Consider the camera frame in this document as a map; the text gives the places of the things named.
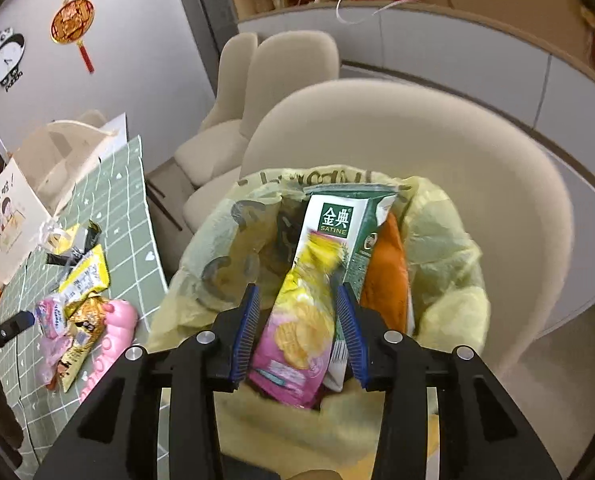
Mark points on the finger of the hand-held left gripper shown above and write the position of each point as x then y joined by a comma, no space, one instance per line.
7,332

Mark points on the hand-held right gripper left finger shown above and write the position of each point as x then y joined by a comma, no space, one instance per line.
244,340

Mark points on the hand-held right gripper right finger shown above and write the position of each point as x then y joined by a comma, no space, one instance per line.
351,340

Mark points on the pink yellow chips packet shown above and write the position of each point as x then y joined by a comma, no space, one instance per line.
297,320

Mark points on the orange plastic bag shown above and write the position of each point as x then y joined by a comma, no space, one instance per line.
387,270

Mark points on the green white milk carton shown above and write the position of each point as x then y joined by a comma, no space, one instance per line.
347,230

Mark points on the yellow trash bag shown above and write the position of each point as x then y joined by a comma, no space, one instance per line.
442,270

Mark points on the pink white snack wrapper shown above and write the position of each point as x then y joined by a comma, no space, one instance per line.
52,315

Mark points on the clear pink plastic bag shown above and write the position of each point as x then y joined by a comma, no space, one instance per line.
55,360

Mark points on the gold brown snack wrapper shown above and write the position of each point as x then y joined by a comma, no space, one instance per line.
85,330

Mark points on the yellow snack wrapper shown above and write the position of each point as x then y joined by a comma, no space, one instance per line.
85,275

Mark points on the clear crumpled wrapper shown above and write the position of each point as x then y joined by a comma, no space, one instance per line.
55,235

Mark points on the pink caterpillar toy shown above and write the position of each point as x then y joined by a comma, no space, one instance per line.
120,320

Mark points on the cream cartoon food cover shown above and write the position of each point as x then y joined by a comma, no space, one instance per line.
7,210

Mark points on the black snack wrapper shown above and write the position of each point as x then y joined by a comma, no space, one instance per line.
90,234

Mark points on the beige dining chair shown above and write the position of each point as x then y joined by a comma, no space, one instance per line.
235,75
427,130
297,70

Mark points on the white low cabinet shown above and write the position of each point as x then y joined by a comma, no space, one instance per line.
477,55

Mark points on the panda wall clock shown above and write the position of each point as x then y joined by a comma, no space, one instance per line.
6,60

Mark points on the red gold wall ornament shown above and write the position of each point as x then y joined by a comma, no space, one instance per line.
72,22

